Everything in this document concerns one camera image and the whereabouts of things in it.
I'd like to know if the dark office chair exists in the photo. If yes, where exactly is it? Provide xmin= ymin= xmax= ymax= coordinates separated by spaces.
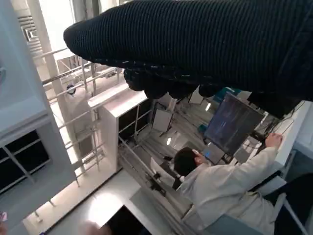
xmin=205 ymin=171 xmax=313 ymax=235

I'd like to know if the small laptop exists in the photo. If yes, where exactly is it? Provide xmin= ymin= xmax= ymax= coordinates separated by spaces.
xmin=203 ymin=143 xmax=225 ymax=165

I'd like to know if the white open shelf cabinet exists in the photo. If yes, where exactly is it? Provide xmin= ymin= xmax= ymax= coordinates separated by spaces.
xmin=88 ymin=85 xmax=157 ymax=173

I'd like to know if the dark computer monitor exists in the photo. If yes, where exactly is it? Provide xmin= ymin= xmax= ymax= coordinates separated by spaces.
xmin=204 ymin=92 xmax=265 ymax=157

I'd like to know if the white desk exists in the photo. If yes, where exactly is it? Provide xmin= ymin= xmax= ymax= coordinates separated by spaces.
xmin=276 ymin=100 xmax=313 ymax=172

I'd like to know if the black knitted gloved right hand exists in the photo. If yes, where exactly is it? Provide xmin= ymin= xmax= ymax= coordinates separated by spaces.
xmin=63 ymin=0 xmax=313 ymax=118

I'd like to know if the person seated at monitor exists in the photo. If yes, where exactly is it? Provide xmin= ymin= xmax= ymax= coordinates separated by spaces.
xmin=173 ymin=133 xmax=284 ymax=235

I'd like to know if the ceiling air vent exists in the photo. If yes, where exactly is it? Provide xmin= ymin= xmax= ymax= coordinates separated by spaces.
xmin=18 ymin=14 xmax=44 ymax=57

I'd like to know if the white square panel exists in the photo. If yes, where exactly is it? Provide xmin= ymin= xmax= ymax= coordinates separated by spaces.
xmin=189 ymin=87 xmax=204 ymax=105
xmin=152 ymin=108 xmax=174 ymax=133

